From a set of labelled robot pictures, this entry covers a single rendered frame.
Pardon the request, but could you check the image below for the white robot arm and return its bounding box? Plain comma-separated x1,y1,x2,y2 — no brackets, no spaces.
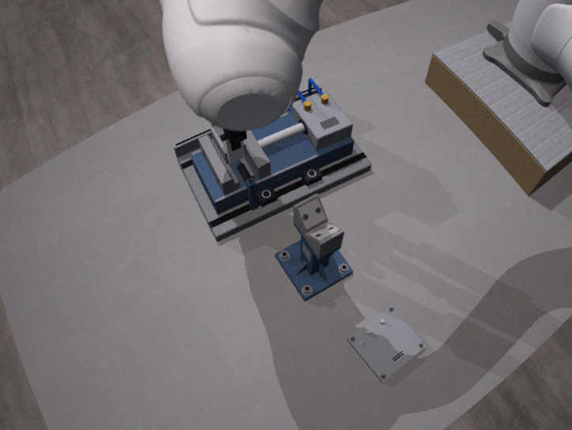
160,0,572,131

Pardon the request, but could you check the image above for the grey flat bar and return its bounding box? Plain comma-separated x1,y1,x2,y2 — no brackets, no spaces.
213,141,240,190
238,158,255,181

